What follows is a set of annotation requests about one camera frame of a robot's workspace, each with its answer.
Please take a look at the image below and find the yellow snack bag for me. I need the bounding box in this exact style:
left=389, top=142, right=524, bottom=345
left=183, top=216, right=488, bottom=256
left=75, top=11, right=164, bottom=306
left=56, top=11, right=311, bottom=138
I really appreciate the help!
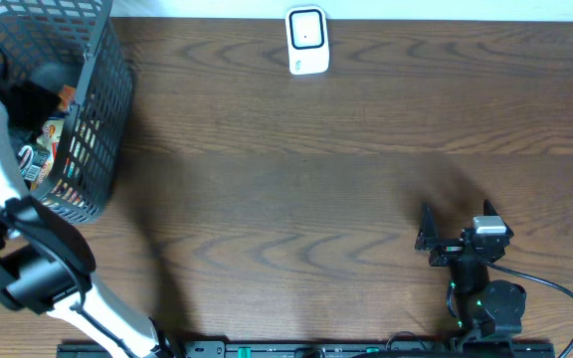
left=31, top=119, right=65, bottom=191

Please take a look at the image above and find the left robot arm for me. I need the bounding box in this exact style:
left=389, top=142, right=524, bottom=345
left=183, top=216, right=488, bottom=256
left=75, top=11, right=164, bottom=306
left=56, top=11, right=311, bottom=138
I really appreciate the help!
left=0, top=90, right=185, bottom=357

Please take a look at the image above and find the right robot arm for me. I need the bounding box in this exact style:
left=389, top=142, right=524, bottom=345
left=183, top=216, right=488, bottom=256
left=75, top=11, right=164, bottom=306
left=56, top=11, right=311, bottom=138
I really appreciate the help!
left=415, top=201, right=526, bottom=352

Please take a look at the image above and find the white barcode scanner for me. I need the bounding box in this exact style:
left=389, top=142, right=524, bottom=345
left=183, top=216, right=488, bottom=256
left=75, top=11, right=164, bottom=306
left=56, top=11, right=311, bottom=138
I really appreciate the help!
left=285, top=6, right=330, bottom=76

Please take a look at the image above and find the orange snack packet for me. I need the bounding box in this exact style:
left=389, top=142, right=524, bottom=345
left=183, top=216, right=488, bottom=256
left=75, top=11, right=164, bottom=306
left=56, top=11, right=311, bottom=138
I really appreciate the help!
left=58, top=85, right=76, bottom=112

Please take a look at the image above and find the black round-logo snack packet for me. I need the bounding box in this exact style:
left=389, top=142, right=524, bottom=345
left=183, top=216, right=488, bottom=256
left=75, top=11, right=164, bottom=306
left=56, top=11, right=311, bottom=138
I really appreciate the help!
left=17, top=144, right=51, bottom=182

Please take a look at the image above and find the dark grey plastic basket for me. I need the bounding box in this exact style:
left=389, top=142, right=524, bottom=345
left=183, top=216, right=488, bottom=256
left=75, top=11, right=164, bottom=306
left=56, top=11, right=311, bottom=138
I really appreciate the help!
left=0, top=0, right=133, bottom=224

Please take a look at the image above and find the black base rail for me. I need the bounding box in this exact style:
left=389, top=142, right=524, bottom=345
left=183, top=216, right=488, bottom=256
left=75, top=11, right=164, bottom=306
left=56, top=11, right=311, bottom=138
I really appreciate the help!
left=56, top=339, right=557, bottom=358

